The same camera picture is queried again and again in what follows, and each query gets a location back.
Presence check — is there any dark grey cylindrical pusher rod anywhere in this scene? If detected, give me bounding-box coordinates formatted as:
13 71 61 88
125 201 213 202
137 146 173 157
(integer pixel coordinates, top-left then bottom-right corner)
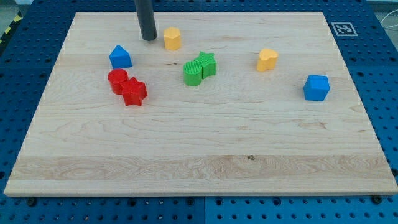
134 0 157 41

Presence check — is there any blue cube block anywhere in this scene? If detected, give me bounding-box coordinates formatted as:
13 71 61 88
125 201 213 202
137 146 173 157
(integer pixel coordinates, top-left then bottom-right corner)
303 75 330 101

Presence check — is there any light wooden board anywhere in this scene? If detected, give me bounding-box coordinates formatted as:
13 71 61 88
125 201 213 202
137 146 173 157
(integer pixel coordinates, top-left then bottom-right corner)
4 12 397 197

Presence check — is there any blue triangle block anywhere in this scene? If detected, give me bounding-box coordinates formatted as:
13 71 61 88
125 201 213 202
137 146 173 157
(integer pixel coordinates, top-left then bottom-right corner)
109 45 133 69

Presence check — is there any yellow hexagon block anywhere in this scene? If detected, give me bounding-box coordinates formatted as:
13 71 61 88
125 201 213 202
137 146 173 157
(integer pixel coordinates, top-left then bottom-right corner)
164 27 182 50

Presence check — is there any red cylinder block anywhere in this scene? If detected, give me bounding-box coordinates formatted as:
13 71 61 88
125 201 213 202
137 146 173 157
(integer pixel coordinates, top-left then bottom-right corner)
108 68 128 95

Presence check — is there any black screw right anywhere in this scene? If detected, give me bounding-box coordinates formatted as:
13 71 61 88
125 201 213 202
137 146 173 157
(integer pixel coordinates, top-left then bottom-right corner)
371 195 383 205

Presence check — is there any green cylinder block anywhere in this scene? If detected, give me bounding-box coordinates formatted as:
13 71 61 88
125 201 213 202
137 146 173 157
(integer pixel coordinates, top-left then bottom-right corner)
183 60 203 86

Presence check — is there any black screw left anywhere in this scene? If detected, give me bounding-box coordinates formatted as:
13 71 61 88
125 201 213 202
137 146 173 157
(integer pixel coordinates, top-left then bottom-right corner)
26 197 37 207

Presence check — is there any red star block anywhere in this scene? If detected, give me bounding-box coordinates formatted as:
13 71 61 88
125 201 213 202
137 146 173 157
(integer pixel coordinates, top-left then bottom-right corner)
121 77 147 106

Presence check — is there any white cable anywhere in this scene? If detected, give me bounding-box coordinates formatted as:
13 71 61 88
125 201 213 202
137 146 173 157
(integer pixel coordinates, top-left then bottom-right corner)
379 8 398 30

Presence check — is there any green star block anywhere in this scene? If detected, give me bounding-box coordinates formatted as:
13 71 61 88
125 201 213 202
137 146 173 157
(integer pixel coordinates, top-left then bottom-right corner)
194 52 217 79

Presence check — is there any black white fiducial marker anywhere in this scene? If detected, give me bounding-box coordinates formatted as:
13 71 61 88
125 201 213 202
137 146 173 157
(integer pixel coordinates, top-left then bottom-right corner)
331 22 358 37

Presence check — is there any yellow heart block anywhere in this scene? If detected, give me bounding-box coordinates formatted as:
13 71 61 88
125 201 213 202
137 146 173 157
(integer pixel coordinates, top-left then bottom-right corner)
256 49 279 72

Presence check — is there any black screw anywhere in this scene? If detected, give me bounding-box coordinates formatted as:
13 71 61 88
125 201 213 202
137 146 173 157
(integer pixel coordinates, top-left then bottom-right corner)
371 195 383 205
26 197 37 207

